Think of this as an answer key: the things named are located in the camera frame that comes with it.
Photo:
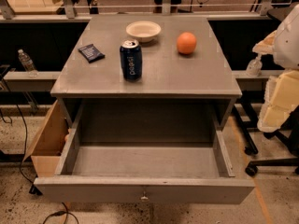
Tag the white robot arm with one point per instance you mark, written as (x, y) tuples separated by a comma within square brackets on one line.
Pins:
[(286, 43)]

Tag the white bowl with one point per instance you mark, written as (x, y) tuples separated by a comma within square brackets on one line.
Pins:
[(143, 31)]

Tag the dark blue snack packet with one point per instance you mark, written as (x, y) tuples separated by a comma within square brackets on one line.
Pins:
[(91, 53)]

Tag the metal drawer handle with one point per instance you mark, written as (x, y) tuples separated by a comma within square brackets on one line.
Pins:
[(144, 198)]

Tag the open grey top drawer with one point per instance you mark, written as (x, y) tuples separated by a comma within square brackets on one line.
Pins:
[(175, 153)]

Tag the grey cabinet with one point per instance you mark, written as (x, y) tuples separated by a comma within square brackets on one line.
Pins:
[(203, 77)]

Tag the orange fruit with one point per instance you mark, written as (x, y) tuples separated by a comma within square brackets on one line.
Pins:
[(186, 43)]

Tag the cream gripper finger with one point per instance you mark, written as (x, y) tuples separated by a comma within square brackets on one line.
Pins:
[(281, 97), (265, 46)]

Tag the blue pepsi can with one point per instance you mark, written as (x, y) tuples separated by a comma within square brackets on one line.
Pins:
[(131, 60)]

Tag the clear water bottle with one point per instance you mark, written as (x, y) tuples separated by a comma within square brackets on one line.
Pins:
[(27, 63)]

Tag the cardboard box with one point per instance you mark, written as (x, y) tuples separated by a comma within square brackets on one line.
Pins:
[(47, 145)]

